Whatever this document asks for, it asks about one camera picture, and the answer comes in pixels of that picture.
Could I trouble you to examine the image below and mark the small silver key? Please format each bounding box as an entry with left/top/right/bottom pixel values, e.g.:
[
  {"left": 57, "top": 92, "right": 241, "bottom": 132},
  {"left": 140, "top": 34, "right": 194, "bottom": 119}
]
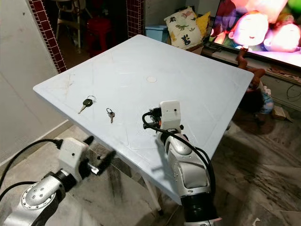
[{"left": 106, "top": 108, "right": 117, "bottom": 124}]

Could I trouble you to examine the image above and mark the key with black head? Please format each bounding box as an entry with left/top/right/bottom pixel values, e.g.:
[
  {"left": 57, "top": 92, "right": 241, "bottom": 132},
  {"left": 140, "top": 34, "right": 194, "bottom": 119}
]
[{"left": 78, "top": 96, "right": 97, "bottom": 115}]

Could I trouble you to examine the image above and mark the large pale blue plastic table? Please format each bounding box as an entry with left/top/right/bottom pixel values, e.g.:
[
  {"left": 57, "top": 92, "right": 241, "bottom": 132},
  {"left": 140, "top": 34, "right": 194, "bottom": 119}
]
[{"left": 33, "top": 34, "right": 255, "bottom": 218}]

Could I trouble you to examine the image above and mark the light blue storage box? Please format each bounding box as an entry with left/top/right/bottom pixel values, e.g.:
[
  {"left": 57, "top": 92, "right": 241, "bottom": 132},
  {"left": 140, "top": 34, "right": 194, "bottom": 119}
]
[{"left": 144, "top": 25, "right": 170, "bottom": 43}]

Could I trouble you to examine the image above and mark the small child with dark hair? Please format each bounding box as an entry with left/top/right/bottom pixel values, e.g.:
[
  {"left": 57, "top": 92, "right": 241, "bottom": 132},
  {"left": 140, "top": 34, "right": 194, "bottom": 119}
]
[{"left": 237, "top": 47, "right": 273, "bottom": 116}]

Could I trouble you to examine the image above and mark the dinosaur print pillow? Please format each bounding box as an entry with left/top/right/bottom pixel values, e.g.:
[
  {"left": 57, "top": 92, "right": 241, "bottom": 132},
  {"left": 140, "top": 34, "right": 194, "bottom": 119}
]
[{"left": 164, "top": 6, "right": 204, "bottom": 50}]

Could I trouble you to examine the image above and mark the red plastic stool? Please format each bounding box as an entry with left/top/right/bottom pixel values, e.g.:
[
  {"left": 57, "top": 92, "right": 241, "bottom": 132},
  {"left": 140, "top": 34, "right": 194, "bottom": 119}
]
[{"left": 86, "top": 17, "right": 113, "bottom": 56}]

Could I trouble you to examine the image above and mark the yellow pillow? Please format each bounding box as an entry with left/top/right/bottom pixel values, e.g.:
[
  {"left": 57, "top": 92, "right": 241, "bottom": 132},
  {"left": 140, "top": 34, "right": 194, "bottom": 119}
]
[{"left": 195, "top": 11, "right": 211, "bottom": 38}]

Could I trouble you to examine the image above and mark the wooden high chair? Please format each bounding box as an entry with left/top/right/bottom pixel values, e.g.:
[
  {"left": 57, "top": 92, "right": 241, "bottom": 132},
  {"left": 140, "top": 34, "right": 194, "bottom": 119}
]
[{"left": 55, "top": 0, "right": 83, "bottom": 53}]

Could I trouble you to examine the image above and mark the brown open book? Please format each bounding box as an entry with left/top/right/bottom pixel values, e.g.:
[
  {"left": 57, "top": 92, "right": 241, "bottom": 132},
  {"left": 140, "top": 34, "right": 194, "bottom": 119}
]
[{"left": 272, "top": 106, "right": 293, "bottom": 122}]

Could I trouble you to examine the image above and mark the large flat screen television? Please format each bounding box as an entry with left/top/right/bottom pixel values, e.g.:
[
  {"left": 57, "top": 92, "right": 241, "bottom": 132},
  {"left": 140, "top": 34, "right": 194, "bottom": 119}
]
[{"left": 209, "top": 0, "right": 301, "bottom": 68}]

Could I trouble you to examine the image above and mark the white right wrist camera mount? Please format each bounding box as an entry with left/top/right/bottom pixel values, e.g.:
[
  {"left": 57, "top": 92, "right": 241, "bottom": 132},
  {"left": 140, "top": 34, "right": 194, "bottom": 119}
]
[{"left": 159, "top": 100, "right": 183, "bottom": 132}]

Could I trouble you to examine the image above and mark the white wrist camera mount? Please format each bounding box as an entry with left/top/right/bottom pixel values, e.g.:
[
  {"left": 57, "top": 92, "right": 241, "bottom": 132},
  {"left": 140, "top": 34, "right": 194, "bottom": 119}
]
[
  {"left": 159, "top": 100, "right": 183, "bottom": 132},
  {"left": 59, "top": 138, "right": 90, "bottom": 182}
]

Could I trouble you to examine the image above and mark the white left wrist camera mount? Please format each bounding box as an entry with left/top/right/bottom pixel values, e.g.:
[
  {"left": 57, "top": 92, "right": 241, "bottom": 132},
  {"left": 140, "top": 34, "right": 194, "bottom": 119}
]
[{"left": 59, "top": 138, "right": 90, "bottom": 182}]

